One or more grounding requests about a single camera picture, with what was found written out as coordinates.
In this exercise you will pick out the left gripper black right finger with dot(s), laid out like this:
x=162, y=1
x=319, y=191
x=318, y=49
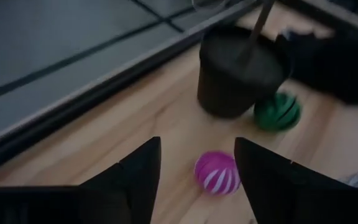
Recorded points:
x=275, y=193

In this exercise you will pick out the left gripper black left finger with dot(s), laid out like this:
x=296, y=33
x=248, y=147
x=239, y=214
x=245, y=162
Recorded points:
x=135, y=186

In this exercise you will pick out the purple toy onion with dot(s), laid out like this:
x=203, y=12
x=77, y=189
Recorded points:
x=213, y=171

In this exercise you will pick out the green toy watermelon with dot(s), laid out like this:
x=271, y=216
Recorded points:
x=275, y=112

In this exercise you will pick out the tall leafy plant black pot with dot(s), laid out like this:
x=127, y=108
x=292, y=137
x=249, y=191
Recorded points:
x=228, y=77

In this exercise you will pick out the black cloth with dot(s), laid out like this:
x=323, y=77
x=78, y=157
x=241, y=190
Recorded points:
x=331, y=68

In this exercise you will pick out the black metal table frame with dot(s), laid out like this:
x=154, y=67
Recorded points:
x=73, y=105

